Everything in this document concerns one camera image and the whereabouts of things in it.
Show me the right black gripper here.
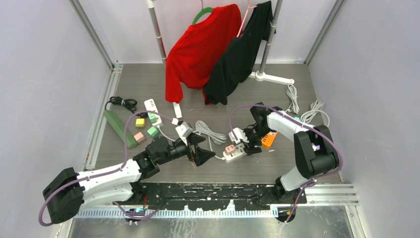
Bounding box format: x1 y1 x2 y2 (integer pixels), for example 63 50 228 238
240 125 272 156

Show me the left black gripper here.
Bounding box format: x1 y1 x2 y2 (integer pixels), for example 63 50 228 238
157 132 215 166

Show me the orange power strip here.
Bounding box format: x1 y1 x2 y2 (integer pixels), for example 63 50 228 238
261 131 277 149

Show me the white power strip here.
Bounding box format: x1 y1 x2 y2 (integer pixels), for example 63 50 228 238
223 144 246 163
144 99 162 127

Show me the pink plug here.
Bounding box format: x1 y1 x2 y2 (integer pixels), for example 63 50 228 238
134 132 146 144
224 144 236 155

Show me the yellow plug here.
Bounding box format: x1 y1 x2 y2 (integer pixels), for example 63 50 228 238
135 118 146 129

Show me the purple strip white cord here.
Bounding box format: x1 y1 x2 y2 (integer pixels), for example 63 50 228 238
300 100 330 127

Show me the orange strip white cord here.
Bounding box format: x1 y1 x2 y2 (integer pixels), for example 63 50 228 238
284 84 300 115

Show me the green power strip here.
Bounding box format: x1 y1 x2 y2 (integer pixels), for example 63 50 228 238
104 110 138 149

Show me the green strip black cord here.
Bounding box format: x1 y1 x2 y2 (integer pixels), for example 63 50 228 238
105 96 148 119

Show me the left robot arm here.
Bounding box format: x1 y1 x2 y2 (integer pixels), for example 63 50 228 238
39 133 215 227

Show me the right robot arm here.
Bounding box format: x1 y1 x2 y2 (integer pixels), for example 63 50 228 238
241 103 341 204

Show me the clothes rack right pole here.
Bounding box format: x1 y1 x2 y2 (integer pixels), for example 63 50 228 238
249 0 294 85

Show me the clothes rack pole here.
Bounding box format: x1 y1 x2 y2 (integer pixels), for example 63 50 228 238
249 0 294 85
146 0 182 119

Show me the black shirt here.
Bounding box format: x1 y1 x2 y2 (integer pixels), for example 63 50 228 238
203 0 273 105

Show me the red shirt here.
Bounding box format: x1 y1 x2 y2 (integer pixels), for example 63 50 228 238
165 4 242 103

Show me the pink hanger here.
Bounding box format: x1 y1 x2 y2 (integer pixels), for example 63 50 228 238
236 0 257 38

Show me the green hanger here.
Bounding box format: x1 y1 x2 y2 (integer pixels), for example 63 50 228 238
192 7 213 24

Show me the clothes rack left pole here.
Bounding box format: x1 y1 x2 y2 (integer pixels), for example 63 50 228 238
146 0 182 119

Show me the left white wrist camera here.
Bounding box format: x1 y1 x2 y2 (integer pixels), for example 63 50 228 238
171 118 193 145

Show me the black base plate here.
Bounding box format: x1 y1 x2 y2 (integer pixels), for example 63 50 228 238
113 182 308 213

